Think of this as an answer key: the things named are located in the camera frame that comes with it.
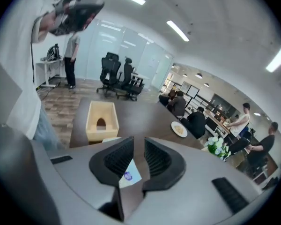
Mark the person's head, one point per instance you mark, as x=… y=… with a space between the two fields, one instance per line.
x=48 y=22

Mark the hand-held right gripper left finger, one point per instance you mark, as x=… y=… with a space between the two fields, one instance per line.
x=100 y=170

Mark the black office chair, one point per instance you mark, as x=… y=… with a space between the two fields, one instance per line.
x=110 y=71
x=131 y=81

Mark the potted white flowers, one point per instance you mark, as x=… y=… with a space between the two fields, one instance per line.
x=216 y=146

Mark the round white table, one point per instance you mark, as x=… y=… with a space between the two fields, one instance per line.
x=140 y=77

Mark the small wooden box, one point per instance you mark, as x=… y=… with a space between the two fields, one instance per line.
x=112 y=125

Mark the pale fried food pile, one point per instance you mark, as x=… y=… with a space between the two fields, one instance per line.
x=179 y=128

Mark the person's legs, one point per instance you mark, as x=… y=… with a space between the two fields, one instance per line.
x=45 y=128

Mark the white plate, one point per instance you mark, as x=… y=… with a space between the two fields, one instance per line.
x=173 y=126

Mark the black head camera rig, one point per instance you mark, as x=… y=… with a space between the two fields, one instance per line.
x=82 y=15

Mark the wooden desk white legs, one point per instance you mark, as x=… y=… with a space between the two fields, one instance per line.
x=221 y=123

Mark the person's white sweatshirt torso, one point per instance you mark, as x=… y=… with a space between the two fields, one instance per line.
x=21 y=62

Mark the dark brown table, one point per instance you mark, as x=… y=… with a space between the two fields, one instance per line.
x=145 y=116

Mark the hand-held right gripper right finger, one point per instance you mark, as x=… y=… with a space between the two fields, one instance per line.
x=175 y=170

